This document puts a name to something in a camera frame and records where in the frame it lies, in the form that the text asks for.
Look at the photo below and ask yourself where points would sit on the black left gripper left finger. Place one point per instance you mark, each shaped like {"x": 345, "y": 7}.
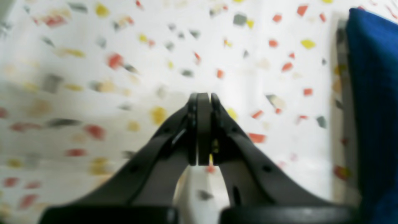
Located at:
{"x": 142, "y": 191}

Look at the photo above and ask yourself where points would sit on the dark blue t-shirt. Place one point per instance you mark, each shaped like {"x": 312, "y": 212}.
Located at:
{"x": 372, "y": 43}

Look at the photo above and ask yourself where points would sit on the terrazzo patterned tablecloth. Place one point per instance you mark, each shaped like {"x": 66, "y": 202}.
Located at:
{"x": 86, "y": 83}

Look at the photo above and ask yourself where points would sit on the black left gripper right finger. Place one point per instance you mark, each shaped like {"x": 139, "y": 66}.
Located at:
{"x": 259, "y": 191}

